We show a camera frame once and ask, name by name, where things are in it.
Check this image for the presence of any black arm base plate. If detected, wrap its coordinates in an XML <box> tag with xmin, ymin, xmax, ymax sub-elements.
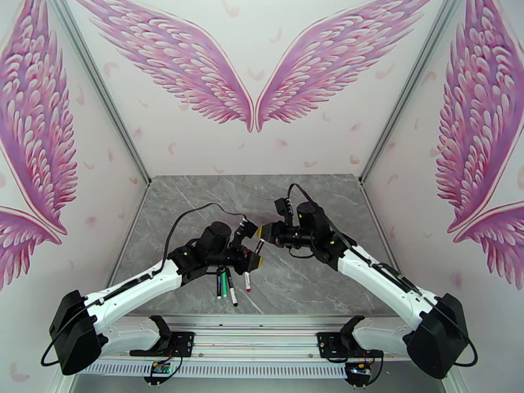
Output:
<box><xmin>130</xmin><ymin>331</ymin><xmax>195</xmax><ymax>358</ymax></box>
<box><xmin>317</xmin><ymin>331</ymin><xmax>384</xmax><ymax>361</ymax></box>

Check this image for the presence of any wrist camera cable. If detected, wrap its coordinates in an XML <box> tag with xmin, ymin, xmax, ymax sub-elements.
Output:
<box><xmin>287</xmin><ymin>183</ymin><xmax>357</xmax><ymax>250</ymax></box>
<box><xmin>161</xmin><ymin>202</ymin><xmax>246</xmax><ymax>275</ymax></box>

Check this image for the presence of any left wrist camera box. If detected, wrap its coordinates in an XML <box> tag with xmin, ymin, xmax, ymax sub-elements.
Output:
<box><xmin>234</xmin><ymin>219</ymin><xmax>255</xmax><ymax>241</ymax></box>

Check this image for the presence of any aluminium frame bar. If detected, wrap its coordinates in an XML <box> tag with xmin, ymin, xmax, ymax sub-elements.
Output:
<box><xmin>107</xmin><ymin>183</ymin><xmax>151</xmax><ymax>284</ymax></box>
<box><xmin>360</xmin><ymin>183</ymin><xmax>400</xmax><ymax>282</ymax></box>

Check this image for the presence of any small circuit board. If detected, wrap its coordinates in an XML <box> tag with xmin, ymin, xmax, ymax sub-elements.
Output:
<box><xmin>343</xmin><ymin>361</ymin><xmax>375</xmax><ymax>384</ymax></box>
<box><xmin>142</xmin><ymin>360</ymin><xmax>182</xmax><ymax>384</ymax></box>

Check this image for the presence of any aluminium frame post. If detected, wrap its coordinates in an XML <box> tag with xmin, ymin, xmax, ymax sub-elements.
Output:
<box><xmin>44</xmin><ymin>0</ymin><xmax>153</xmax><ymax>187</ymax></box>
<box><xmin>358</xmin><ymin>0</ymin><xmax>472</xmax><ymax>188</ymax></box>

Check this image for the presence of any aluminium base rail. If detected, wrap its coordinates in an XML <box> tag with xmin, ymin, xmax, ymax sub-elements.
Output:
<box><xmin>63</xmin><ymin>315</ymin><xmax>453</xmax><ymax>362</ymax></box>

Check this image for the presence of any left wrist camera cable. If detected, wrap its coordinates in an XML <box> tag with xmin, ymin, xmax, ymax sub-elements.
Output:
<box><xmin>161</xmin><ymin>202</ymin><xmax>246</xmax><ymax>275</ymax></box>

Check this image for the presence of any black whiteboard marker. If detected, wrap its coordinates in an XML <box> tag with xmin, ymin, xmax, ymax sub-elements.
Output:
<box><xmin>227</xmin><ymin>269</ymin><xmax>238</xmax><ymax>308</ymax></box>

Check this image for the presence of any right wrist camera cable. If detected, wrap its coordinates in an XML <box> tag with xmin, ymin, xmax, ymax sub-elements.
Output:
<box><xmin>287</xmin><ymin>183</ymin><xmax>357</xmax><ymax>250</ymax></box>

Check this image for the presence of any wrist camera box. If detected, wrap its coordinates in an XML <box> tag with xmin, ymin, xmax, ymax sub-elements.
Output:
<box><xmin>273</xmin><ymin>196</ymin><xmax>294</xmax><ymax>219</ymax></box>
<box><xmin>234</xmin><ymin>219</ymin><xmax>255</xmax><ymax>241</ymax></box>

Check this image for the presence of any white perforated cable tray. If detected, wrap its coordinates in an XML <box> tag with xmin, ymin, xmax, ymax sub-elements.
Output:
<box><xmin>77</xmin><ymin>361</ymin><xmax>350</xmax><ymax>379</ymax></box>

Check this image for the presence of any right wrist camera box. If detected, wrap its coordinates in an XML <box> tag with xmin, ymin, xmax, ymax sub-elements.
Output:
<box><xmin>273</xmin><ymin>196</ymin><xmax>294</xmax><ymax>219</ymax></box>

